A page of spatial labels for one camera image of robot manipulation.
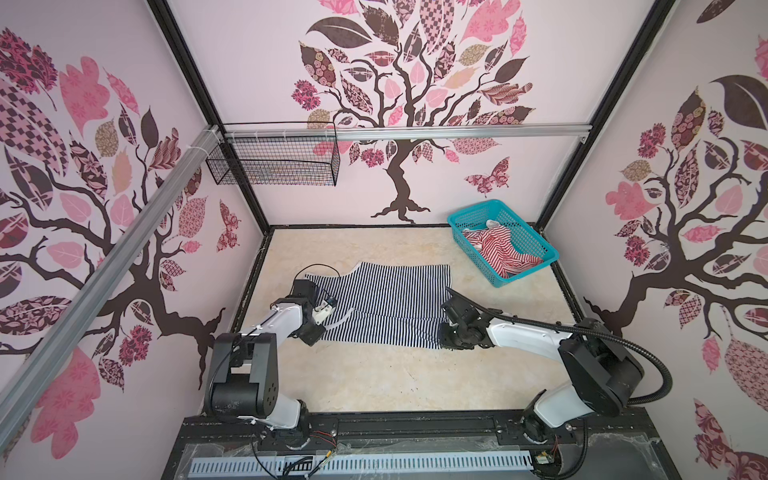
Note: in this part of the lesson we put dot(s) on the black wire mesh basket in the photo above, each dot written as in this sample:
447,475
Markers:
277,153

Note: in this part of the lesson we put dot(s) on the white slotted cable duct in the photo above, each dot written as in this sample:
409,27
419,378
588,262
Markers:
317,466

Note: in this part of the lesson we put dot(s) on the aluminium rail back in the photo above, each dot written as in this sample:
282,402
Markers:
420,132

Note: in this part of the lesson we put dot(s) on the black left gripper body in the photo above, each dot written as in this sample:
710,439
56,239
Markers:
309,332

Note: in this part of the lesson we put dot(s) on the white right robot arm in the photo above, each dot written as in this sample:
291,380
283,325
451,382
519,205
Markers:
602,374

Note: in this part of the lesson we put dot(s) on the black corner frame post left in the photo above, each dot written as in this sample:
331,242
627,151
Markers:
171,31

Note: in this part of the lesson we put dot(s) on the blue white striped tank top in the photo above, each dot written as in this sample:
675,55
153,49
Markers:
387,305

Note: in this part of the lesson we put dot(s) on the aluminium rail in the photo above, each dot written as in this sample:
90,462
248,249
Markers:
21,394
420,132

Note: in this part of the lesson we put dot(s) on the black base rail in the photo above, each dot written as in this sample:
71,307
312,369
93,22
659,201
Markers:
326,429

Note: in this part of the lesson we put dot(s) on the black corner frame post right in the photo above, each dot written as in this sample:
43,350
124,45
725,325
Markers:
639,49

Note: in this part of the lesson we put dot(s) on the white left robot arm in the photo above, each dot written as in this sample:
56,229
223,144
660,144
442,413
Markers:
243,383

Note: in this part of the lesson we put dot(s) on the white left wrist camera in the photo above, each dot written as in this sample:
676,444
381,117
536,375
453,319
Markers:
323,311

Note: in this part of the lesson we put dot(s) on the aluminium rail left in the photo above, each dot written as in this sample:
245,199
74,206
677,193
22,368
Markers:
21,394

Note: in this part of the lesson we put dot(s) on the black corner frame post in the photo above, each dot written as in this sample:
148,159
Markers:
639,49
171,31

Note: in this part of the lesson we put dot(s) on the red white striped tank top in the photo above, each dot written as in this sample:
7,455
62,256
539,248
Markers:
494,244

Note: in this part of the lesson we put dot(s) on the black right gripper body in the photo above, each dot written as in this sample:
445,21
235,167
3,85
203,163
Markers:
452,336

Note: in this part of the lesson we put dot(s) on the teal plastic basket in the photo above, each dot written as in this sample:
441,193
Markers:
523,237

